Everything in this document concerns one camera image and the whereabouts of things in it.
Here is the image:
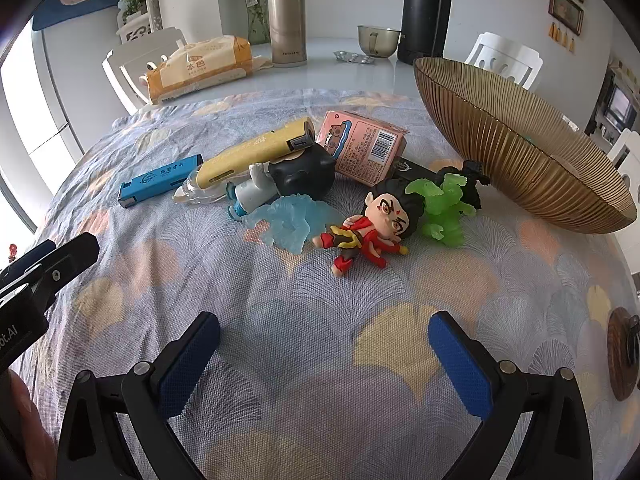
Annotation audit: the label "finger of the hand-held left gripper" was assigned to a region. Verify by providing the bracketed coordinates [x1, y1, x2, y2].
[0, 240, 58, 283]
[0, 232, 100, 301]

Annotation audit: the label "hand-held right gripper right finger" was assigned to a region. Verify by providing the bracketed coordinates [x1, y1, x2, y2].
[428, 311, 593, 480]

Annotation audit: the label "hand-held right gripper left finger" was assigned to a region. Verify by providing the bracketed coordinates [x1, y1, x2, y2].
[56, 311, 222, 480]

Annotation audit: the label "blue rectangular lighter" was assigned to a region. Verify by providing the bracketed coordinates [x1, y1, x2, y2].
[119, 154, 204, 209]

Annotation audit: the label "red robed figurine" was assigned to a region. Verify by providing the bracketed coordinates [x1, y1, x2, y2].
[312, 179, 427, 279]

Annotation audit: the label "translucent blue figurine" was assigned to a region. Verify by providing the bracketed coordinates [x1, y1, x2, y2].
[244, 192, 342, 254]

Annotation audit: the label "yellow pen-shaped device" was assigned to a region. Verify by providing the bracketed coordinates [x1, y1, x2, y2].
[172, 116, 317, 207]

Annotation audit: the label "black-haired white figurine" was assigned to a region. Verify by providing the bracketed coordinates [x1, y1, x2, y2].
[226, 147, 337, 222]

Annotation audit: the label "gold ribbed glass bowl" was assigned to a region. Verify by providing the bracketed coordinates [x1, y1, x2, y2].
[414, 57, 640, 236]

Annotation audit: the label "person's left hand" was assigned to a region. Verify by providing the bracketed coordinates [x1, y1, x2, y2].
[0, 372, 58, 480]

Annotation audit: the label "translucent green figurine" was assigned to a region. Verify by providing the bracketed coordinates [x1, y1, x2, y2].
[404, 172, 477, 249]

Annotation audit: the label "round brown coaster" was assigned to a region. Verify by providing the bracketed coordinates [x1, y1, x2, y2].
[606, 307, 640, 402]

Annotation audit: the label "black figurine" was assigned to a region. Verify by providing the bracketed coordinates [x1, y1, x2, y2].
[434, 160, 497, 211]

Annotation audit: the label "white chair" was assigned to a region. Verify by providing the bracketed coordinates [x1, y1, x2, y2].
[464, 32, 544, 92]
[606, 129, 640, 186]
[102, 26, 189, 114]

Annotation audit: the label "pink tissue packet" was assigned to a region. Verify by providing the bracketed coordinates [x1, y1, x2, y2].
[319, 109, 409, 187]

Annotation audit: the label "yellow tissue pack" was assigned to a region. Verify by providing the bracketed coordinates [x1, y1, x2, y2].
[146, 35, 253, 104]

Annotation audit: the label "potted plant in white pot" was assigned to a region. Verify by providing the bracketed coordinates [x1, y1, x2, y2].
[117, 0, 162, 43]

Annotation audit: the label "television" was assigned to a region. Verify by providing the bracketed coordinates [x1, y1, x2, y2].
[602, 82, 637, 128]

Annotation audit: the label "glass vase with flowers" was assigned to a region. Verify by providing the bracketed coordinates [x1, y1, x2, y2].
[222, 0, 288, 46]

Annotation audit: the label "gold thermos bottle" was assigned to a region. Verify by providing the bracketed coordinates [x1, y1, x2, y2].
[266, 0, 306, 69]

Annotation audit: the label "foil blister pack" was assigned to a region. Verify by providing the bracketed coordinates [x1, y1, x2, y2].
[332, 50, 377, 67]

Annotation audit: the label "yellow hanging ornaments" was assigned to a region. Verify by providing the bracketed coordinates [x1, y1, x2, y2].
[548, 22, 574, 50]

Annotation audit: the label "large black thermos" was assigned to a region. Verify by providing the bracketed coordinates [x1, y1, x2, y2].
[397, 0, 456, 66]

